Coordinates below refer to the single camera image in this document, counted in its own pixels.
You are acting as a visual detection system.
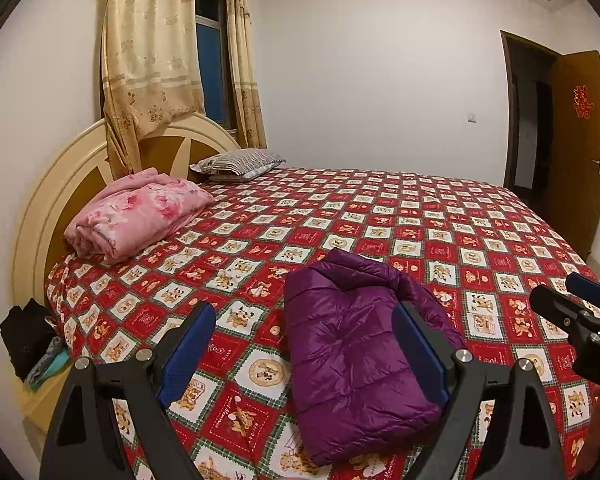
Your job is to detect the narrow beige floral curtain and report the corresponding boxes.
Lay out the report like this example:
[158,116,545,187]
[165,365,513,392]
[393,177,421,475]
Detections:
[224,0,268,150]

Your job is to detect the black clothing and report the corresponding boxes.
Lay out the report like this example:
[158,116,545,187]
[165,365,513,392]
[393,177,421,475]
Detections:
[0,299,57,381]

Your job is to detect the purple down jacket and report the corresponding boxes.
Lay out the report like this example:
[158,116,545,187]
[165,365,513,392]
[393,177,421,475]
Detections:
[283,247,468,467]

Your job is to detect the pink floral blanket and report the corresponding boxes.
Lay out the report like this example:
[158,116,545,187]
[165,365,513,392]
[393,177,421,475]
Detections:
[63,167,216,267]

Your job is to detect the cream wooden bed headboard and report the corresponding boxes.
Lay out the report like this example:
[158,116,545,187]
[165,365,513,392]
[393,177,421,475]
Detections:
[12,112,243,311]

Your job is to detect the brown wooden door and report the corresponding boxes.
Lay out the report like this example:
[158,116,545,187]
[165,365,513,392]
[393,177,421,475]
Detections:
[542,50,600,256]

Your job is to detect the red printed bedsheet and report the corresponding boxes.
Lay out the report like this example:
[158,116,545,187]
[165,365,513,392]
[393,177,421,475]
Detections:
[44,166,600,480]

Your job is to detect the wide beige floral curtain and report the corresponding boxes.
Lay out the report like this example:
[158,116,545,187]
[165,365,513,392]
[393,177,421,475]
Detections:
[100,0,206,181]

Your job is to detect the window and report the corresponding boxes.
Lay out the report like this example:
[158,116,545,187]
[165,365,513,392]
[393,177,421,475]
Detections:
[195,0,238,133]

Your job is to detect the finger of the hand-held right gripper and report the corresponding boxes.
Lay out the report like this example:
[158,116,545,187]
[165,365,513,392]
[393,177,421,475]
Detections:
[529,285,600,347]
[565,272,600,320]

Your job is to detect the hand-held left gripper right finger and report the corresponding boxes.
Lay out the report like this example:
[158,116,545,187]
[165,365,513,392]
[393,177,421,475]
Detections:
[391,301,566,480]

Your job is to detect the striped pillow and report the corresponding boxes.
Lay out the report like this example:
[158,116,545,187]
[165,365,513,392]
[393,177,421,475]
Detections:
[189,148,287,183]

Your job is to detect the dark wooden door frame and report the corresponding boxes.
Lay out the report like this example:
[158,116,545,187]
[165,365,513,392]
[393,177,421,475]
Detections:
[500,30,563,206]

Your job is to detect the teal and grey clothes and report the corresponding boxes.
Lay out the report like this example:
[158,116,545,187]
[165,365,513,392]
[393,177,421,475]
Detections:
[25,337,72,392]

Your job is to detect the cream wooden nightstand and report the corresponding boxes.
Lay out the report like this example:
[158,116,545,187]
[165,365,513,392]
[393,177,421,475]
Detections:
[12,360,77,434]

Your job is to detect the red paper door decoration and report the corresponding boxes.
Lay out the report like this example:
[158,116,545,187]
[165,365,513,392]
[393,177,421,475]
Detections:
[571,85,594,121]

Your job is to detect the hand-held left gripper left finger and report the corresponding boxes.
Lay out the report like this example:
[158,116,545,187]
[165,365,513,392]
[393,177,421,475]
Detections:
[39,301,218,480]

